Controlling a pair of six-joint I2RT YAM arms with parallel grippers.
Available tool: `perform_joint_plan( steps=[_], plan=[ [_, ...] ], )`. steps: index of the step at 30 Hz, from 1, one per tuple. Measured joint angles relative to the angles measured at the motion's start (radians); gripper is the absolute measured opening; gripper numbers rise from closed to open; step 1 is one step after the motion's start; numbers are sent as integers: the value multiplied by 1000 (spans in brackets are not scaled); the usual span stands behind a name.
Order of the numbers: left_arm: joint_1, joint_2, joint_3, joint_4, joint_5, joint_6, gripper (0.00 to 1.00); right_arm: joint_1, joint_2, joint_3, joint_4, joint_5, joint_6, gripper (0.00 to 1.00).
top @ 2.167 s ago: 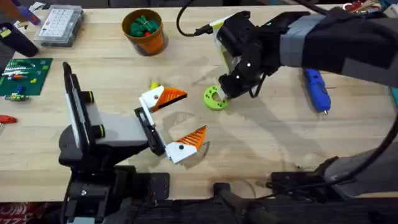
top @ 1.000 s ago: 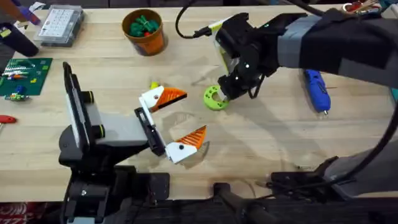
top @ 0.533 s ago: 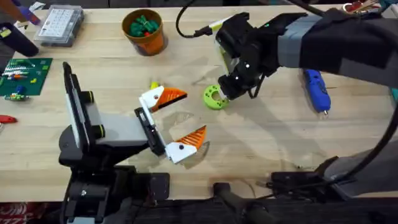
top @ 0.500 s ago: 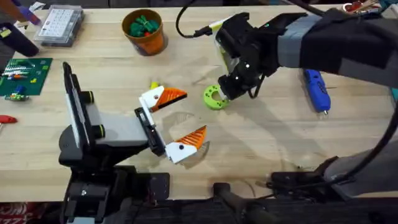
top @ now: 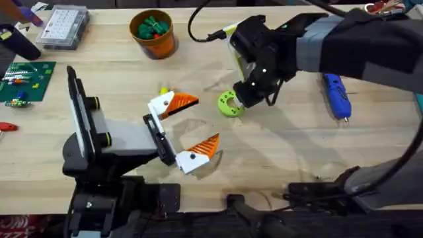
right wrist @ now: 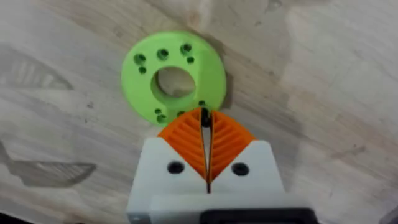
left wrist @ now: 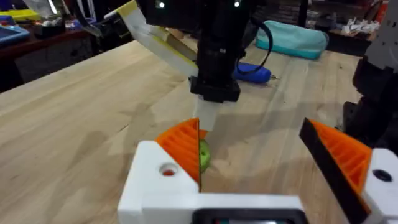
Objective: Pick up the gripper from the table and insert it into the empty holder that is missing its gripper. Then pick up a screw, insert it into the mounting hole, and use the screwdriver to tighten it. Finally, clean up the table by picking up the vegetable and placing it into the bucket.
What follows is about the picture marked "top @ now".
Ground left gripper, grey and black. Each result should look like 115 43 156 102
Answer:
89 91 221 175

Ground blue electric screwdriver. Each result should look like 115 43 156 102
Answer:
321 73 352 124

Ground green disc with holes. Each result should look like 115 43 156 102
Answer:
217 89 247 118

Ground black upright wrist plate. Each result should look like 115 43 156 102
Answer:
224 22 256 82
66 65 101 163

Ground orange tub with green toys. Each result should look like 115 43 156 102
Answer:
129 9 176 61

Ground clear plastic parts box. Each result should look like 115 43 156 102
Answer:
35 4 91 51

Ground green board with toy blocks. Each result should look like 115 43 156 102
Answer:
0 61 58 103

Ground small colourful toy blocks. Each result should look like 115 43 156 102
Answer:
4 91 32 108

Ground black cylinder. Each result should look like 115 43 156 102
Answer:
0 22 42 61

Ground red patterned bag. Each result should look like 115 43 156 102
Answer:
0 214 51 238

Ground purple object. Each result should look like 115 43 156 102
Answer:
12 0 45 28

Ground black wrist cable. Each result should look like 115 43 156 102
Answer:
187 0 232 44

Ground black rail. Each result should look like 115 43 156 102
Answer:
65 194 423 238

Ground red tool handle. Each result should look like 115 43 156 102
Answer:
0 122 19 133

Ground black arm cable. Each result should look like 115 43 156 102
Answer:
343 120 423 200

